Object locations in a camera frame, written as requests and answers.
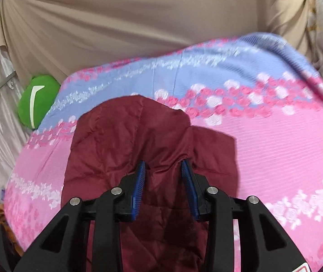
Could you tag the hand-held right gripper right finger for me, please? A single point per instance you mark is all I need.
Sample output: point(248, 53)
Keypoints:
point(189, 187)

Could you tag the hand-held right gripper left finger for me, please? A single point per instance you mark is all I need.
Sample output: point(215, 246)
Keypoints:
point(138, 187)

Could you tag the maroon puffer jacket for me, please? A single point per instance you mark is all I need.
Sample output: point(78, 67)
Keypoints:
point(138, 136)

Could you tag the pink blue floral bedsheet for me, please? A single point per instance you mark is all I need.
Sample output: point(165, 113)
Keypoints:
point(277, 147)

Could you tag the green plush pillow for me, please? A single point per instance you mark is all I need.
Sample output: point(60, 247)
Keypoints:
point(44, 104)

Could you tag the dark cloth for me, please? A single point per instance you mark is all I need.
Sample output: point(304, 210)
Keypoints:
point(3, 243)

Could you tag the beige backdrop cloth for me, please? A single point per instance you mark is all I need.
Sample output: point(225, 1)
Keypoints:
point(136, 19)

